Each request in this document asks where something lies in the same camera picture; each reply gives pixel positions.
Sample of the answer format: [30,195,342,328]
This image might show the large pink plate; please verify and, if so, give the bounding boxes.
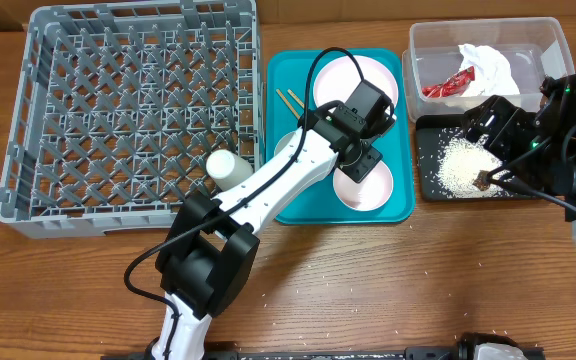
[313,55,399,107]

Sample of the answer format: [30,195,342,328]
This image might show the wooden chopstick left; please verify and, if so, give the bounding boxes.
[275,89,301,120]

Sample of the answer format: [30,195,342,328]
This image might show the clear plastic bin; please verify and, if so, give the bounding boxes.
[402,17,576,121]

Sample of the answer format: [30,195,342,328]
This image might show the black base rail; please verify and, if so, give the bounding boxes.
[100,339,544,360]

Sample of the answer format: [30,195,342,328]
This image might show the grey bowl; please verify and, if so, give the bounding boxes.
[273,132,295,156]

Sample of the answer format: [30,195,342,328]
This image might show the teal plastic tray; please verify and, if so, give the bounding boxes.
[264,48,415,225]

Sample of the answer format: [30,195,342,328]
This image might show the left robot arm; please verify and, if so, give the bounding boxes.
[149,100,394,359]

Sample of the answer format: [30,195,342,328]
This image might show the grey dishwasher rack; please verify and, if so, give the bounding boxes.
[0,0,265,238]

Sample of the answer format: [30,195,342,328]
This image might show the brown food scrap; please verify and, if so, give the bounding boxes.
[472,170,492,191]

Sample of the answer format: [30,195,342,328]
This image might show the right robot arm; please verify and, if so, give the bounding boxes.
[461,74,576,245]

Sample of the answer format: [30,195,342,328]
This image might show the red snack wrapper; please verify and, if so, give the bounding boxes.
[422,66,475,98]

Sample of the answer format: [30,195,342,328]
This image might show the wooden chopstick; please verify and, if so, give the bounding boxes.
[275,89,301,120]
[287,89,305,108]

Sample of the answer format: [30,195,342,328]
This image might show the white rice pile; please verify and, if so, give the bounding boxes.
[436,136,503,199]

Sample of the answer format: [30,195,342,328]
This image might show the small pink bowl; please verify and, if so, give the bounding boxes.
[333,161,394,212]

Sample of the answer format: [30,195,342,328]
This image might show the wooden chopstick right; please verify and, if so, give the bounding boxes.
[287,89,305,108]

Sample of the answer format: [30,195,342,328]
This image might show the white cup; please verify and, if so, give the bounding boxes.
[206,149,254,191]

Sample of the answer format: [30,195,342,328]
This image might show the black waste tray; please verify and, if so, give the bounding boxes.
[413,114,544,203]

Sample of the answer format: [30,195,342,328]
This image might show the white napkin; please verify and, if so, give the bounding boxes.
[459,44,520,97]

